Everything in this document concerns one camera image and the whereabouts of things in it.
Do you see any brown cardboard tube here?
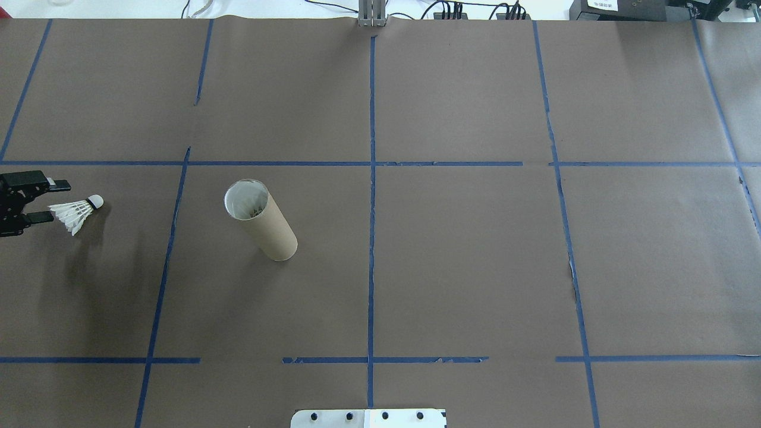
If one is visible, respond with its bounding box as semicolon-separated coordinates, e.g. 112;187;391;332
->
224;179;298;262

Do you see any black box with white label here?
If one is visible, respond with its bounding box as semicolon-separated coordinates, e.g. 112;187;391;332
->
570;0;667;21

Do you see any aluminium profile post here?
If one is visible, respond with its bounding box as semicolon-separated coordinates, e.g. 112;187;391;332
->
357;0;388;28

